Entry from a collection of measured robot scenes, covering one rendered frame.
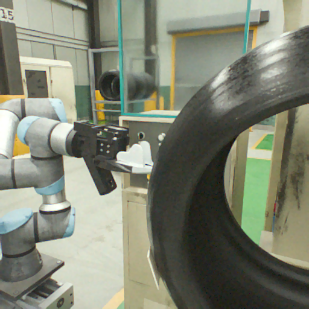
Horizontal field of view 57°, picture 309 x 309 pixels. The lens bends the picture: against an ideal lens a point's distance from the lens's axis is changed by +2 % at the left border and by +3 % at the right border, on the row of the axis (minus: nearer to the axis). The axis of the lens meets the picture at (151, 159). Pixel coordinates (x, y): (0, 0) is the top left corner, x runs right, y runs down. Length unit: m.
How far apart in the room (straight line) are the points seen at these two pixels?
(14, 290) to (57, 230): 0.23
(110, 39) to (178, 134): 11.89
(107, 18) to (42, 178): 11.86
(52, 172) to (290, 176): 0.60
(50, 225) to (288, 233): 0.79
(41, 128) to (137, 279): 1.13
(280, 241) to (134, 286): 0.98
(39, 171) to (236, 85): 0.51
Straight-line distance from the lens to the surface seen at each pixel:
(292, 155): 0.81
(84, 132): 0.63
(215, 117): 0.39
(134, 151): 0.57
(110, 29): 12.34
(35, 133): 0.70
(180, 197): 0.43
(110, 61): 12.22
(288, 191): 0.83
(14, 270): 1.22
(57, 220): 1.13
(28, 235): 1.15
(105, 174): 0.65
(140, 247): 1.52
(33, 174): 0.74
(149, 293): 1.65
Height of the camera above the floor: 1.41
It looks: 15 degrees down
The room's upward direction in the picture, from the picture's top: straight up
